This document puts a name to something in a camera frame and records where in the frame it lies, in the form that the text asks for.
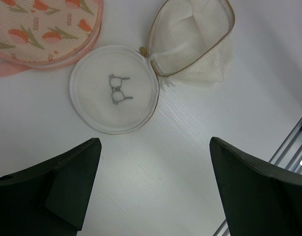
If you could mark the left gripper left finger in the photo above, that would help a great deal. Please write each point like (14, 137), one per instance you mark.
(52, 197)

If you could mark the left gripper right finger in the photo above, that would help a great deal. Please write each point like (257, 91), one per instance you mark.
(261, 194)

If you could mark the white round mesh laundry bag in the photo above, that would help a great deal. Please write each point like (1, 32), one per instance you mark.
(115, 89)

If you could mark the pink floral laundry bag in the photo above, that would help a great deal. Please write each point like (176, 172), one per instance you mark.
(46, 34)

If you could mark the aluminium mounting rail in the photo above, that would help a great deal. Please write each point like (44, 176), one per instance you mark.
(285, 157)

